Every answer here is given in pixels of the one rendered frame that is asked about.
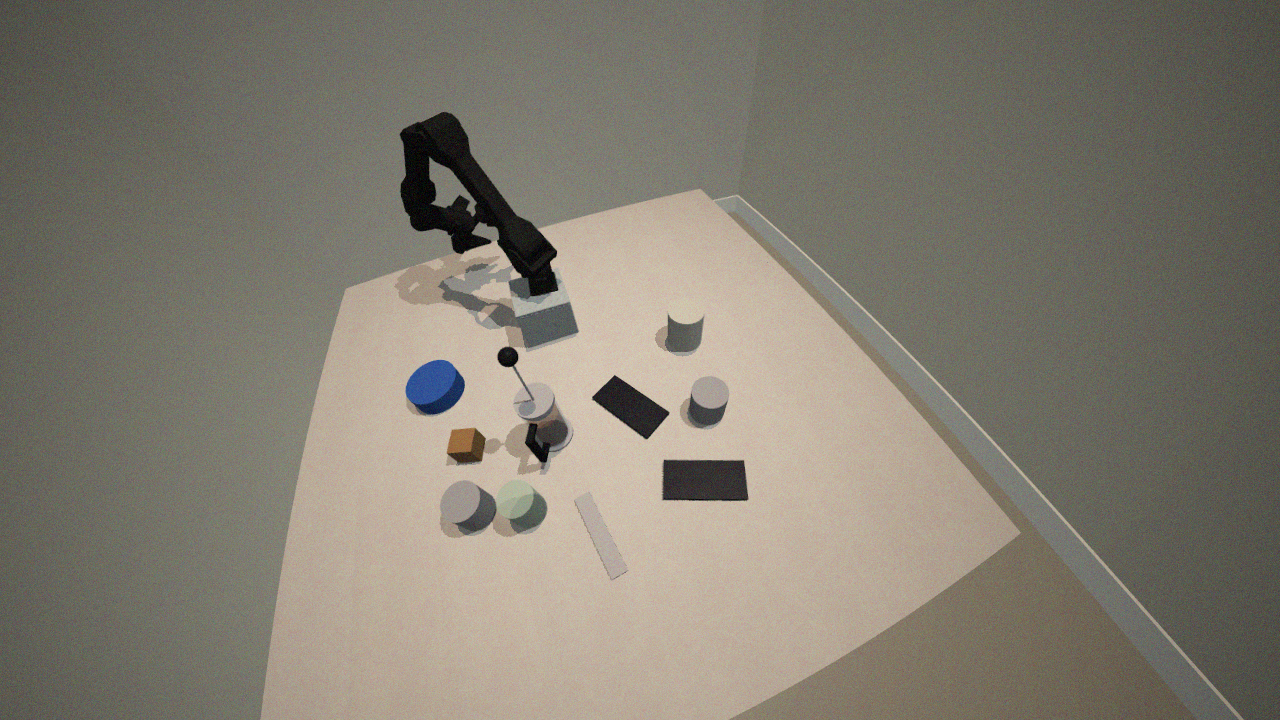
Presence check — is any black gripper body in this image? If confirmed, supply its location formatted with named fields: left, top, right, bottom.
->
left=445, top=202, right=492, bottom=254

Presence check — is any dark grey flat rectangular mat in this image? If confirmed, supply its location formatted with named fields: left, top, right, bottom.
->
left=663, top=460, right=749, bottom=501
left=593, top=375, right=669, bottom=439

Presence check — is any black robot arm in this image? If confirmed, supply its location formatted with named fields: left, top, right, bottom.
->
left=401, top=111, right=558, bottom=296

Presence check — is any brown cube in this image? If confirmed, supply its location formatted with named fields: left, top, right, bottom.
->
left=447, top=428, right=486, bottom=462

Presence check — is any blue short cylinder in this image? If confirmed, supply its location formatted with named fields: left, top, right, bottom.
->
left=404, top=360, right=465, bottom=415

